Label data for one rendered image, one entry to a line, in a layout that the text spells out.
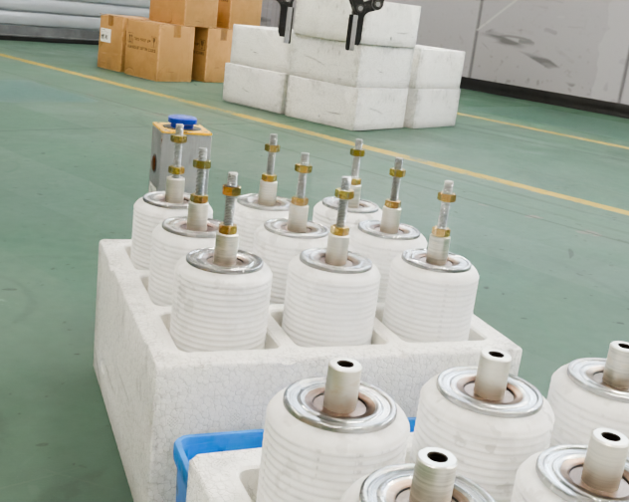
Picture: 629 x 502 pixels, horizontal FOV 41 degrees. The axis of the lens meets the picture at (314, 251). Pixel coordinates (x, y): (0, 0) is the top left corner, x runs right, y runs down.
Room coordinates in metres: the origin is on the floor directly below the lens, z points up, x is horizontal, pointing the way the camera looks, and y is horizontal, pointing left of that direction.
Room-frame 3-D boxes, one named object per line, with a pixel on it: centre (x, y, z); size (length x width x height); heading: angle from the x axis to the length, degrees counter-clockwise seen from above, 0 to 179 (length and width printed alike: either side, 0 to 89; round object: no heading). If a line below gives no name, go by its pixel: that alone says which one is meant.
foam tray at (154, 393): (0.95, 0.02, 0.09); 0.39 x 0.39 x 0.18; 23
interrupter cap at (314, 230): (0.95, 0.02, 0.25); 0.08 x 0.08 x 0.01
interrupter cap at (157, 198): (1.01, 0.18, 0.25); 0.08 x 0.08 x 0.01
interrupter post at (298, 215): (0.95, 0.02, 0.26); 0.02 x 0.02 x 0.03
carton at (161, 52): (4.79, 0.98, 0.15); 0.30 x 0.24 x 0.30; 49
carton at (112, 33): (5.04, 1.20, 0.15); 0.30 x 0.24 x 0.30; 139
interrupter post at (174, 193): (1.01, 0.18, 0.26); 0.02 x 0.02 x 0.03
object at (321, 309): (0.84, -0.02, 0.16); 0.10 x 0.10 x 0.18
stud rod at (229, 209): (0.79, 0.09, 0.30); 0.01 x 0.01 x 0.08
